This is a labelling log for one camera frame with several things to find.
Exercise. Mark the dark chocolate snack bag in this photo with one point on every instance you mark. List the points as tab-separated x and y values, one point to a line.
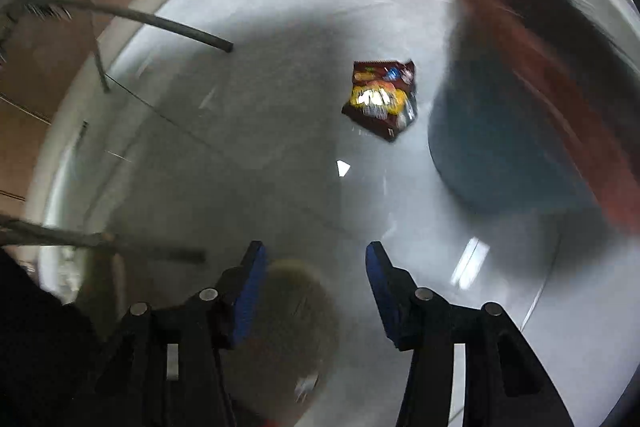
383	97

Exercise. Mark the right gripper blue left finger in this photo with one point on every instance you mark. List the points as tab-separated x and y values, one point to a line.
252	270

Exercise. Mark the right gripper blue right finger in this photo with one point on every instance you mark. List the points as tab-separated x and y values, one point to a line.
393	290

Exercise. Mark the white round trash bin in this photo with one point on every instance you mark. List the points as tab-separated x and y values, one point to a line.
196	147

